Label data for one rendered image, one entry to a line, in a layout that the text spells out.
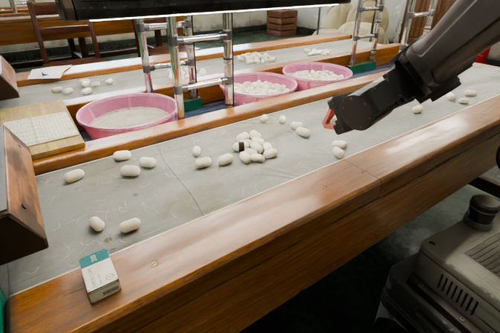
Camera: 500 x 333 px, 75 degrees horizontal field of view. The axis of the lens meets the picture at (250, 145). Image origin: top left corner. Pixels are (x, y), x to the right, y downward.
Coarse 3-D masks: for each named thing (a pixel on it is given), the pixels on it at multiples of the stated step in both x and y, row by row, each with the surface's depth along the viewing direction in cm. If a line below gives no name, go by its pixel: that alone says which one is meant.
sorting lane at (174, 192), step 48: (480, 96) 111; (192, 144) 79; (288, 144) 79; (48, 192) 61; (96, 192) 61; (144, 192) 62; (192, 192) 62; (240, 192) 62; (48, 240) 50; (96, 240) 50; (144, 240) 50
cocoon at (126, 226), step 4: (128, 220) 52; (132, 220) 52; (136, 220) 52; (120, 224) 51; (124, 224) 51; (128, 224) 51; (132, 224) 52; (136, 224) 52; (140, 224) 53; (120, 228) 51; (124, 228) 51; (128, 228) 51; (132, 228) 52; (136, 228) 52; (124, 232) 51
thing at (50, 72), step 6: (54, 66) 131; (60, 66) 130; (66, 66) 130; (36, 72) 123; (42, 72) 120; (48, 72) 123; (54, 72) 123; (60, 72) 122; (30, 78) 116; (36, 78) 117; (42, 78) 117
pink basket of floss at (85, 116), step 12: (120, 96) 101; (132, 96) 102; (144, 96) 102; (156, 96) 101; (84, 108) 91; (96, 108) 96; (108, 108) 99; (120, 108) 101; (144, 108) 103; (156, 108) 102; (168, 108) 99; (84, 120) 90; (168, 120) 88; (96, 132) 81; (108, 132) 80; (120, 132) 80
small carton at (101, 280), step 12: (96, 252) 42; (108, 252) 43; (84, 264) 41; (96, 264) 41; (108, 264) 41; (84, 276) 39; (96, 276) 39; (108, 276) 39; (96, 288) 38; (108, 288) 39; (120, 288) 40; (96, 300) 38
